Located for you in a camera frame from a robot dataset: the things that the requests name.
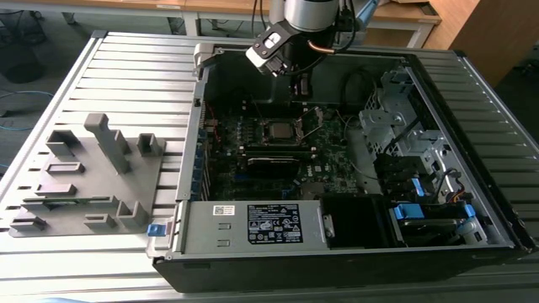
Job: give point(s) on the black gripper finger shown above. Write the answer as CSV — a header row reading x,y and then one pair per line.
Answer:
x,y
296,84
307,84

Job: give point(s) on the silver green CPU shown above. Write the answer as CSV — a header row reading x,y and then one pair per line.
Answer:
x,y
282,129

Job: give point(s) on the CPU socket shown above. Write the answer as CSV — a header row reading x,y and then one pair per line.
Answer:
x,y
266,135

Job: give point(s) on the black RAM slot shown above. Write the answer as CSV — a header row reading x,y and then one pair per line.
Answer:
x,y
275,154
275,148

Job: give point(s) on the grey metal drive cage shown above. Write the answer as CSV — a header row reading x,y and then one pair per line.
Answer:
x,y
379,120

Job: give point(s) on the green motherboard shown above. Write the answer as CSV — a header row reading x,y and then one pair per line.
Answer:
x,y
332,158

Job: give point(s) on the wooden desk white legs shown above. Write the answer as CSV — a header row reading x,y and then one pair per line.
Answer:
x,y
106,3
400,19

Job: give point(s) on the black graphics card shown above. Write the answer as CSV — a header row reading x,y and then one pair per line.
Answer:
x,y
274,168

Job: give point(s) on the brown chipset heatsink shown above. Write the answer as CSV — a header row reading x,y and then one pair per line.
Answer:
x,y
312,190

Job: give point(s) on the blue plastic latch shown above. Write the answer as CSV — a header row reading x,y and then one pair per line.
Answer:
x,y
416,186

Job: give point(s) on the wooden cabinet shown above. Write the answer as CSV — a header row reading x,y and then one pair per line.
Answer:
x,y
496,31

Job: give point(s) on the blue disk carrier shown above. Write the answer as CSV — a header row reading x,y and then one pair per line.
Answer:
x,y
406,211

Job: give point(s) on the grey power supply unit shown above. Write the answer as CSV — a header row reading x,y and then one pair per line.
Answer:
x,y
202,227

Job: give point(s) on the black hard disk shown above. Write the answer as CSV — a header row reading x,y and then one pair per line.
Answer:
x,y
427,232

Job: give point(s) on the blue plastic clip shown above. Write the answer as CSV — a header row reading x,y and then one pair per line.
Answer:
x,y
155,230

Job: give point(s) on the grey parts rack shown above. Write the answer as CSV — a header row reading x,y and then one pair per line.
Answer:
x,y
96,189

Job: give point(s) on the black PC case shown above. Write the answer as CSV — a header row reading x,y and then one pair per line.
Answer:
x,y
295,274

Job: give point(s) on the green RAM stick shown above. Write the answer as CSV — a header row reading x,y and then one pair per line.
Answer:
x,y
67,202

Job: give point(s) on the black mesh basket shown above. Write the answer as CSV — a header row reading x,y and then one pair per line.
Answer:
x,y
20,28

